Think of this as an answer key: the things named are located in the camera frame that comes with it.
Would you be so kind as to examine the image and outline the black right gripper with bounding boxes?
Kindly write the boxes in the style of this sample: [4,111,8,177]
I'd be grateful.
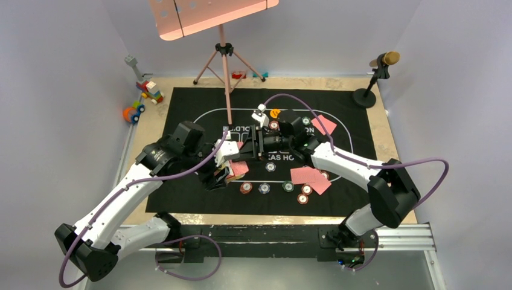
[232,124,293,165]

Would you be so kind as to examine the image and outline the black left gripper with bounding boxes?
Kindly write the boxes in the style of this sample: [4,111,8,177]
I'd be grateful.
[182,140,229,190]

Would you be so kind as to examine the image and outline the red poker chip stack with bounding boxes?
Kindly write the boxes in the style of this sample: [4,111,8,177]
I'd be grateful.
[240,182,253,195]

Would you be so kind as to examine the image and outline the lone blue chip mid-table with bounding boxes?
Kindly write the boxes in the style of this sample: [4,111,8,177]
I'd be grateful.
[265,162,277,172]

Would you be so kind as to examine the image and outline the yellow big blind button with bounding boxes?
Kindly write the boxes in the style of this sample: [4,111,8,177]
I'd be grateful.
[269,109,281,119]

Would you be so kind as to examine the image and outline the blue poker chip stack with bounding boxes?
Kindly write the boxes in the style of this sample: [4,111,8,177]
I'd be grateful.
[258,182,270,195]

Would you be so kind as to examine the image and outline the card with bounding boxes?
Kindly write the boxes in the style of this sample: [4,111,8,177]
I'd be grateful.
[309,176,331,195]
[290,167,324,184]
[311,115,337,135]

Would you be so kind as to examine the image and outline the green chips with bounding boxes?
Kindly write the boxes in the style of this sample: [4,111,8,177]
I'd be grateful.
[302,117,311,126]

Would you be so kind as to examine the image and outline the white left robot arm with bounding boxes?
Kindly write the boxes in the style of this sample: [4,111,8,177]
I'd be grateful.
[54,121,239,288]

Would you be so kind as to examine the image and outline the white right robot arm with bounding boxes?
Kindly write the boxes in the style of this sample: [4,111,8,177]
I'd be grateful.
[240,104,420,246]

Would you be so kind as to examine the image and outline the red playing card box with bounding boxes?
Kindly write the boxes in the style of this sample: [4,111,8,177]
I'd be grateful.
[225,161,249,183]

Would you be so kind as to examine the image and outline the green poker chip stack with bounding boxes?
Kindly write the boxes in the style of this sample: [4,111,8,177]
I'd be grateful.
[282,181,295,192]

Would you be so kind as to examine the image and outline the small red toy block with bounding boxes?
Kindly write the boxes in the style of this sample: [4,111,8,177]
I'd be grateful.
[231,71,248,80]

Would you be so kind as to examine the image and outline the black poker table mat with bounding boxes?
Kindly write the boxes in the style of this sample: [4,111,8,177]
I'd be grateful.
[145,86,391,219]

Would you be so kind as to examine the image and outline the orange blue toy wheel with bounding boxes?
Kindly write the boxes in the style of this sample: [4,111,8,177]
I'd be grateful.
[123,101,145,124]

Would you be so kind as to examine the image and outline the colourful toy block train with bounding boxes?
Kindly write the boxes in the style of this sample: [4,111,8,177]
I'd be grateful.
[136,80,165,105]

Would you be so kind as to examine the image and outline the gold microphone on stand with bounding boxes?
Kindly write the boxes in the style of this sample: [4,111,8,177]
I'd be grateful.
[351,51,401,109]

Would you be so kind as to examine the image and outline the pink music stand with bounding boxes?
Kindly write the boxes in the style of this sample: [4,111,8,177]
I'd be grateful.
[149,0,280,126]

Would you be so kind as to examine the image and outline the grey toy block tower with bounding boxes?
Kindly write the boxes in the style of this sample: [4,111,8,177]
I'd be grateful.
[124,54,144,82]

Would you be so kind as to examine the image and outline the aluminium mounting rail frame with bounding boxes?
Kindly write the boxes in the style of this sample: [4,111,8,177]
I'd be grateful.
[73,222,447,290]

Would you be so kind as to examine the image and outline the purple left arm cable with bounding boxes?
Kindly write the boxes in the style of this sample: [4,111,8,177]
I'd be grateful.
[59,127,229,289]

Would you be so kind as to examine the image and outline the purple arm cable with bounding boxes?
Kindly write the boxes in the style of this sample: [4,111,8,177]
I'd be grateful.
[59,127,229,289]
[264,93,450,272]

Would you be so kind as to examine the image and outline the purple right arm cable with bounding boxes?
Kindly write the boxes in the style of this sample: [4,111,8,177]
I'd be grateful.
[264,93,450,272]

